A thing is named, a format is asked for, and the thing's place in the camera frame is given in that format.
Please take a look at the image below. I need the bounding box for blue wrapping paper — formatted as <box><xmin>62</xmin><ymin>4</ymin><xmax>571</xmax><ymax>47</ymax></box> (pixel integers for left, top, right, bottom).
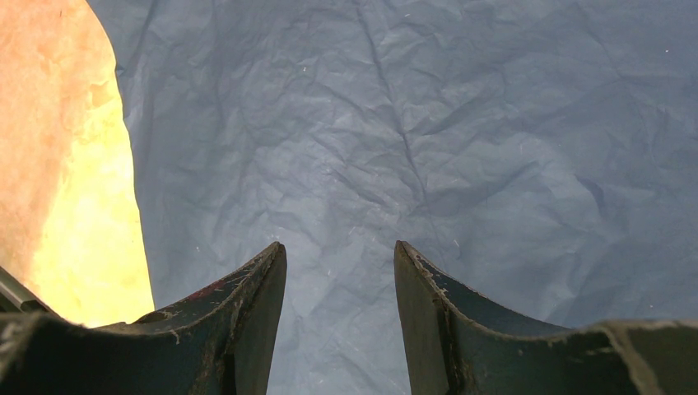
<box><xmin>91</xmin><ymin>1</ymin><xmax>697</xmax><ymax>394</ymax></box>

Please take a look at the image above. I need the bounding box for aluminium front rail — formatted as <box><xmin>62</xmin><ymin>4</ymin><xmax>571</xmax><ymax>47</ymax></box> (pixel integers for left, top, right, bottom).
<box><xmin>0</xmin><ymin>268</ymin><xmax>58</xmax><ymax>317</ymax></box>

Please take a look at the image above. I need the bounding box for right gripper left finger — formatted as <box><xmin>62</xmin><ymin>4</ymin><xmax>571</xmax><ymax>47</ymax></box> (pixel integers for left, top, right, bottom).
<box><xmin>1</xmin><ymin>242</ymin><xmax>286</xmax><ymax>394</ymax></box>

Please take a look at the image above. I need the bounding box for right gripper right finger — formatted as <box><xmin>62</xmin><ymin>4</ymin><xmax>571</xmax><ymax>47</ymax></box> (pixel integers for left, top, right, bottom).
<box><xmin>393</xmin><ymin>241</ymin><xmax>697</xmax><ymax>394</ymax></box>

